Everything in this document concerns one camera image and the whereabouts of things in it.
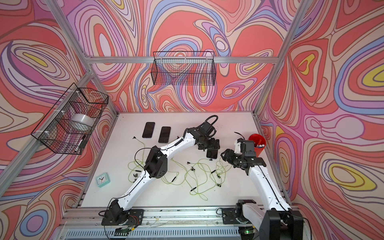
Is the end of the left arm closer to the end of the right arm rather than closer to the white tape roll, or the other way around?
the end of the right arm

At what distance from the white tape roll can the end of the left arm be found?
0.50m

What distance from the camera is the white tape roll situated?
706mm

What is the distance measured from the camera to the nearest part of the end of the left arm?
751 mm
